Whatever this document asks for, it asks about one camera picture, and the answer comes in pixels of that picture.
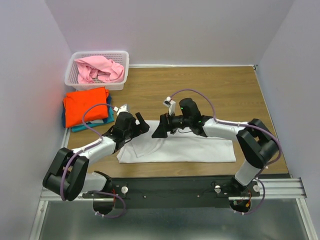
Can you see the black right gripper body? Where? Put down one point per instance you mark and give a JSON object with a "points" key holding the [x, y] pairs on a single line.
{"points": [[179, 121]]}

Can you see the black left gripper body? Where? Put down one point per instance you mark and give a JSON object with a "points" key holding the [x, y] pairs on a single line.
{"points": [[132, 132]]}

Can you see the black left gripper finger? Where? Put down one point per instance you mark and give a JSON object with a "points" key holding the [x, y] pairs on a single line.
{"points": [[143, 128], [140, 118]]}

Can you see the white t shirt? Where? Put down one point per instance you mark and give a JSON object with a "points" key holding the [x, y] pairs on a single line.
{"points": [[179, 147]]}

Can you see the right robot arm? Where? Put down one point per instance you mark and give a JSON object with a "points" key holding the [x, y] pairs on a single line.
{"points": [[256, 142]]}

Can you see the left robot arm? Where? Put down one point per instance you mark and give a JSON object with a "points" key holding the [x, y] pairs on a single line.
{"points": [[67, 175]]}

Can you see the folded orange t shirt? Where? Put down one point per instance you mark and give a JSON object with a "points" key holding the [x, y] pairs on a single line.
{"points": [[85, 105]]}

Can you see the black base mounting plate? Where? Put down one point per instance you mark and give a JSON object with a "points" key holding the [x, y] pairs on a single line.
{"points": [[181, 192]]}

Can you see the folded blue t shirt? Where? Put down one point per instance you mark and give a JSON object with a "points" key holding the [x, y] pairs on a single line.
{"points": [[63, 118]]}

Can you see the pink t shirt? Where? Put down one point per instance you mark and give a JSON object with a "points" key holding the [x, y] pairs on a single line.
{"points": [[99, 67]]}

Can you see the white plastic laundry basket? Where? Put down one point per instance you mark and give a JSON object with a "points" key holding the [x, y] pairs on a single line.
{"points": [[118, 56]]}

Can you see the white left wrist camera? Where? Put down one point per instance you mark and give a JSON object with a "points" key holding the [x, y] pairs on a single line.
{"points": [[123, 108]]}

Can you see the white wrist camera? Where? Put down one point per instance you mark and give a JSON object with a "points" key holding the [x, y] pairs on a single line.
{"points": [[171, 105], [123, 108]]}

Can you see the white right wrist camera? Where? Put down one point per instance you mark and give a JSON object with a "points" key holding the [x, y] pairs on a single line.
{"points": [[171, 105]]}

